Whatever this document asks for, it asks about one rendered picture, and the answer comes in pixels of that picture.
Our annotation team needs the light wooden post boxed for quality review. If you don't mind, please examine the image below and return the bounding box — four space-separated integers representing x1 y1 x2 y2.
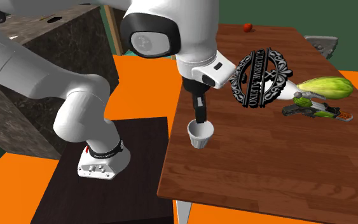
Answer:
104 4 125 57

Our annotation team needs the dark robot stand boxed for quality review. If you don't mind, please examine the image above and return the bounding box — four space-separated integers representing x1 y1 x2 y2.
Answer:
31 116 176 224

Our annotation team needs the black round ornamental emblem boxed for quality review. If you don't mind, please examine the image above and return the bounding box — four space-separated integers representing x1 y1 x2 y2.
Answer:
228 46 294 109

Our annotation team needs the white ribbed cup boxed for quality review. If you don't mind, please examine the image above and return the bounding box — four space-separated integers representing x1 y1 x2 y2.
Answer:
186 119 214 150

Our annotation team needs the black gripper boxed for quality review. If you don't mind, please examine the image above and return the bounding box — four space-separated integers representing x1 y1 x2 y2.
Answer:
181 75 212 124

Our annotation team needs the brown wooden table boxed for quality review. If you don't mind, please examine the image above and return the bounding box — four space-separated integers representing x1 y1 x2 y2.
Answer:
156 24 358 224

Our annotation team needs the grey carved chair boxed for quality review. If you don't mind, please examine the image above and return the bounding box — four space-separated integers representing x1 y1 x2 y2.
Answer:
303 34 340 60

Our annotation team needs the yellow green leafy vegetable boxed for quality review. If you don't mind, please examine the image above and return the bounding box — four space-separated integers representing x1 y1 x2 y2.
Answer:
278 76 355 102

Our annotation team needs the green and black toy gun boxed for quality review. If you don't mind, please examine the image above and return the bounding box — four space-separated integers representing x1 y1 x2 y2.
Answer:
281 92 354 123

